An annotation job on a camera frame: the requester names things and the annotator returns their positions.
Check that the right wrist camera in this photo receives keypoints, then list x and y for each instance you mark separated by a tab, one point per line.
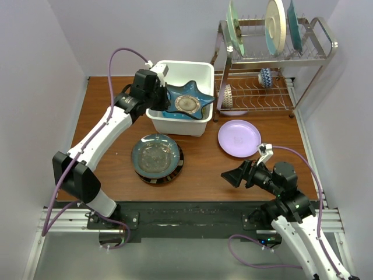
265	151

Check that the woven bamboo plate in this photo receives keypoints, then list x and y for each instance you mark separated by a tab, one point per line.
205	112

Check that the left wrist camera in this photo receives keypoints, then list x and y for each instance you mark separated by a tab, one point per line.
160	69

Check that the mint plate in rack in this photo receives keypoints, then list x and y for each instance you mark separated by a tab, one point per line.
234	29

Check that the grey blue ceramic plate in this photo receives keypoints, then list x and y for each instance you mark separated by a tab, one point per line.
156	138

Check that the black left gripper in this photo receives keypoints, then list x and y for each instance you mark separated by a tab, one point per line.
165	101

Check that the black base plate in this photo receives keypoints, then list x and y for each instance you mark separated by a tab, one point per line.
184	220

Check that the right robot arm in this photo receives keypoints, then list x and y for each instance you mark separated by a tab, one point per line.
292	216

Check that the blue star-shaped dish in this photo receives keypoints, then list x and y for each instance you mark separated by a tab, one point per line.
188	99

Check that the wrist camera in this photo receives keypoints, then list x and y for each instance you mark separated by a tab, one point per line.
160	69
265	151

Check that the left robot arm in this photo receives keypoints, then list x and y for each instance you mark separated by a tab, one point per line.
74	170

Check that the black gold striped plate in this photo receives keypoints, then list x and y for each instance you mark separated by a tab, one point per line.
169	177

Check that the lavender plate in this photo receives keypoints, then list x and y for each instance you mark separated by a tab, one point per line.
239	138

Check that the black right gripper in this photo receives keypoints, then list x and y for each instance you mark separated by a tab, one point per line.
235	176

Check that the blue polka dot plate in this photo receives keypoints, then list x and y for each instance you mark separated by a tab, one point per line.
179	116

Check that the clear glass plate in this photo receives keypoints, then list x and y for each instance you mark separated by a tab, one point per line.
154	158

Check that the teal plate in rack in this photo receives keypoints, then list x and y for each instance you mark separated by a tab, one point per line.
294	28

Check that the white plastic bin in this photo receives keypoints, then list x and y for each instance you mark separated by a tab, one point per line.
179	73

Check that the metal dish rack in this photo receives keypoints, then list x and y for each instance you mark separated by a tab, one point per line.
293	75

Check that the blue zigzag bowl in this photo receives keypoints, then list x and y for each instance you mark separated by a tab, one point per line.
265	78

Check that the cream blue spiral plate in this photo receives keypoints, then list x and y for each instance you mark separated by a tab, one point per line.
275	27

